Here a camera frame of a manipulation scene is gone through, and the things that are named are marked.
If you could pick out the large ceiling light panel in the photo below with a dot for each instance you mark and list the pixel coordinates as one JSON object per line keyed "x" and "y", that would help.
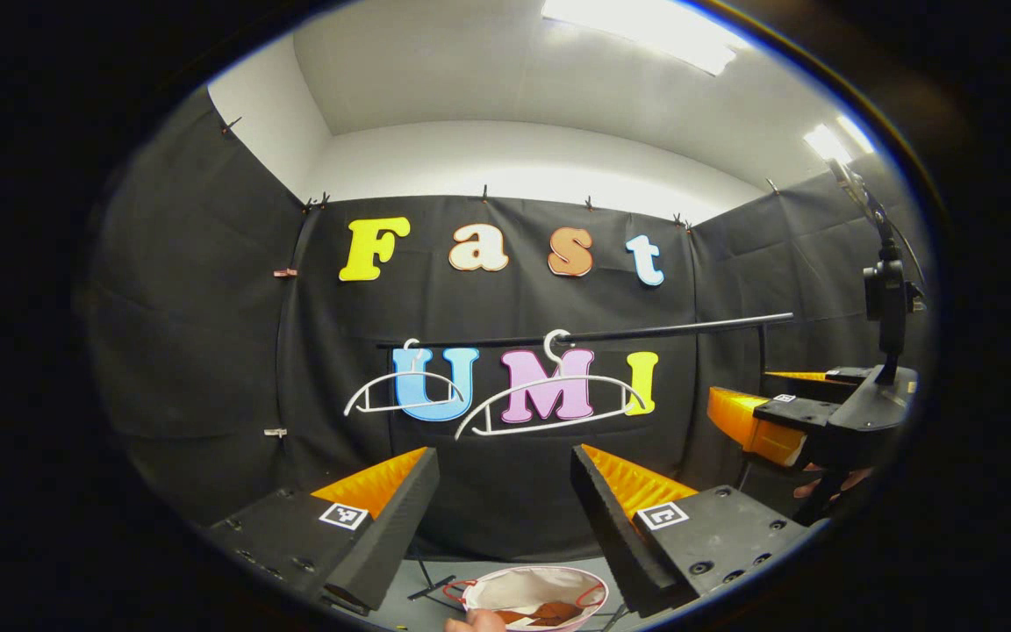
{"x": 655, "y": 31}

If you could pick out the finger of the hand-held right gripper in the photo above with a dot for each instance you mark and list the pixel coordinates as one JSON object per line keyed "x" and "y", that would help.
{"x": 799, "y": 411}
{"x": 839, "y": 376}

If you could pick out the orange ribbed jacket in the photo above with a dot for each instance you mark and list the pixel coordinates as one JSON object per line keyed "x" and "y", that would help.
{"x": 549, "y": 613}

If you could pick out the black backdrop cloth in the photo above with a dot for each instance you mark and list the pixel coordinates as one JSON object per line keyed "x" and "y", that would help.
{"x": 207, "y": 351}

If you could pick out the black clothes rack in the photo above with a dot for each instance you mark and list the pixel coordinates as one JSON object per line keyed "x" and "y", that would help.
{"x": 681, "y": 329}

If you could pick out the white hanger with bar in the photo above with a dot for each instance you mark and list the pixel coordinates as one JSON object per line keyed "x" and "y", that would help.
{"x": 549, "y": 386}

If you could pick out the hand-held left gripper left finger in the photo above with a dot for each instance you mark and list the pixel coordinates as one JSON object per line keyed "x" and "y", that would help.
{"x": 387, "y": 535}

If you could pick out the pink and white laundry hamper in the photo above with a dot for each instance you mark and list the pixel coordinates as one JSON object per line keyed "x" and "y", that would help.
{"x": 541, "y": 584}

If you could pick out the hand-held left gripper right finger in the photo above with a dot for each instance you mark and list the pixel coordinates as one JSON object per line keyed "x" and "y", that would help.
{"x": 615, "y": 535}

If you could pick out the small ceiling light panel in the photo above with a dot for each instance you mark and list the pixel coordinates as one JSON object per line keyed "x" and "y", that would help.
{"x": 832, "y": 140}

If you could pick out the small white hanger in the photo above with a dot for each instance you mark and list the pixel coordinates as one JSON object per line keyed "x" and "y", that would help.
{"x": 400, "y": 379}

